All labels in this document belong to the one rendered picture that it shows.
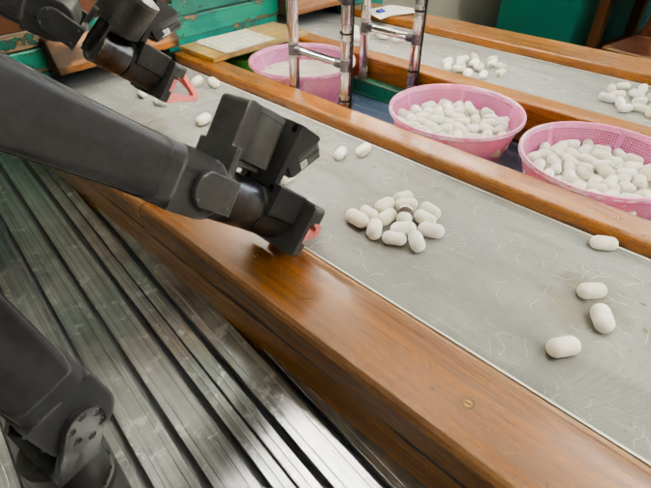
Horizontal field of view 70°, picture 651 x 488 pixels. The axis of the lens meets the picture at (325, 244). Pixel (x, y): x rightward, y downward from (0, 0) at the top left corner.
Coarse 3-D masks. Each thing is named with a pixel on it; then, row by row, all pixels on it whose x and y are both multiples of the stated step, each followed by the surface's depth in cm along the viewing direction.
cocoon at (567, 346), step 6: (564, 336) 50; (570, 336) 50; (552, 342) 49; (558, 342) 49; (564, 342) 49; (570, 342) 49; (576, 342) 49; (546, 348) 50; (552, 348) 49; (558, 348) 49; (564, 348) 49; (570, 348) 49; (576, 348) 49; (552, 354) 49; (558, 354) 49; (564, 354) 49; (570, 354) 49
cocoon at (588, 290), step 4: (580, 284) 57; (584, 284) 56; (588, 284) 56; (592, 284) 56; (596, 284) 56; (600, 284) 56; (580, 288) 56; (584, 288) 56; (588, 288) 56; (592, 288) 56; (596, 288) 56; (600, 288) 56; (604, 288) 56; (580, 292) 56; (584, 292) 56; (588, 292) 55; (592, 292) 55; (596, 292) 55; (600, 292) 55; (604, 292) 56; (580, 296) 56; (584, 296) 56; (588, 296) 56; (592, 296) 56; (596, 296) 56; (600, 296) 56
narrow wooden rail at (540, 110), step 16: (368, 64) 120; (384, 64) 117; (400, 64) 115; (384, 80) 119; (400, 80) 116; (432, 80) 110; (448, 80) 107; (464, 80) 106; (480, 80) 106; (512, 96) 99; (528, 96) 99; (528, 112) 97; (544, 112) 95; (560, 112) 93; (576, 112) 93; (592, 112) 93; (528, 128) 99; (576, 128) 92; (624, 128) 87; (640, 128) 87; (640, 144) 86
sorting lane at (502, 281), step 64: (192, 128) 93; (320, 128) 93; (320, 192) 75; (384, 192) 75; (448, 192) 75; (320, 256) 63; (384, 256) 63; (448, 256) 63; (512, 256) 63; (576, 256) 63; (640, 256) 63; (448, 320) 54; (512, 320) 54; (576, 320) 54; (640, 320) 54; (576, 384) 47; (640, 384) 47; (640, 448) 42
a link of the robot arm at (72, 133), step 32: (0, 64) 25; (0, 96) 26; (32, 96) 28; (64, 96) 29; (0, 128) 27; (32, 128) 28; (64, 128) 30; (96, 128) 32; (128, 128) 34; (32, 160) 30; (64, 160) 31; (96, 160) 33; (128, 160) 35; (160, 160) 37; (192, 160) 39; (128, 192) 36; (160, 192) 37
